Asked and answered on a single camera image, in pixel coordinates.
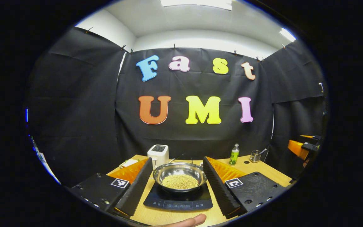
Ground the large ceiling light panel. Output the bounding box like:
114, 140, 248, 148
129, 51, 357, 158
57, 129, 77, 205
160, 0, 233, 10

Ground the black power cable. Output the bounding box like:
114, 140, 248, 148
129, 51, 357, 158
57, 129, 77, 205
169, 154, 193, 164

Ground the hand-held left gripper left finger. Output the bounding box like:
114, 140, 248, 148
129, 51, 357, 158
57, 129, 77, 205
69, 157, 153, 219

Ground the green label plastic bottle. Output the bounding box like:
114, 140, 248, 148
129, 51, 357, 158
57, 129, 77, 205
229, 143, 240, 166

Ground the white toaster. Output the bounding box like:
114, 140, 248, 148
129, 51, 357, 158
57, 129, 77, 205
147, 144, 169, 169

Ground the pile of soybeans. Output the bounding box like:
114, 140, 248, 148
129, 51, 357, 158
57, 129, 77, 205
162, 174, 199, 190

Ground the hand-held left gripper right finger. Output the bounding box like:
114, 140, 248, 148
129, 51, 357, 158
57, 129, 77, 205
202, 156, 292, 220

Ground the black induction cooktop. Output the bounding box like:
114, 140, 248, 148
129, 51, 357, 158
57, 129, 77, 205
143, 181, 214, 211

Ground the steel pot with black handles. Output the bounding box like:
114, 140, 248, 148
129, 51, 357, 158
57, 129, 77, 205
153, 162, 208, 193

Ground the plate with sandwich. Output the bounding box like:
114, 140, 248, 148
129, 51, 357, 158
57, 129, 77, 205
119, 159, 139, 168

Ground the row of black cloth clips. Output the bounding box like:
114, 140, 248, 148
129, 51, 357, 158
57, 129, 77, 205
85, 27, 287, 62

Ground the small ceiling light panel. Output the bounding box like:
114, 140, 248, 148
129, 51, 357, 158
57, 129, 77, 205
279, 28, 296, 42

